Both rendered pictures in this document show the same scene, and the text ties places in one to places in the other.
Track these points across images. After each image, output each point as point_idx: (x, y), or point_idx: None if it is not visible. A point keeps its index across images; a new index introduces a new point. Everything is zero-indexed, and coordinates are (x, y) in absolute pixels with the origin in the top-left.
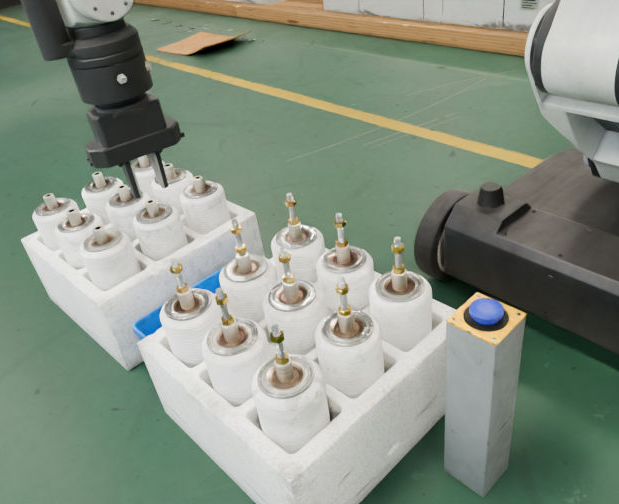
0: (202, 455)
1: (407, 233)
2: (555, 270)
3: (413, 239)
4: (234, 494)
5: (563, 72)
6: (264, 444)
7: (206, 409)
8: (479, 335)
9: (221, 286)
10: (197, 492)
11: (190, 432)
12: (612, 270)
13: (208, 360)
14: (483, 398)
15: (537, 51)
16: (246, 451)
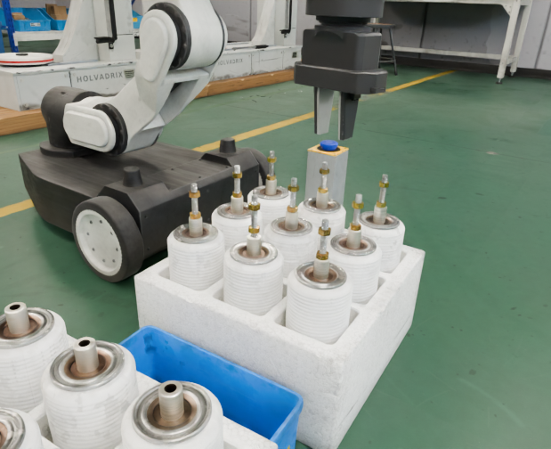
0: (368, 404)
1: (27, 301)
2: (209, 183)
3: (42, 297)
4: (392, 371)
5: (201, 45)
6: (407, 262)
7: (393, 297)
8: (344, 150)
9: (270, 277)
10: (404, 396)
11: (359, 404)
12: (217, 168)
13: (380, 257)
14: (343, 191)
15: (188, 35)
16: (409, 281)
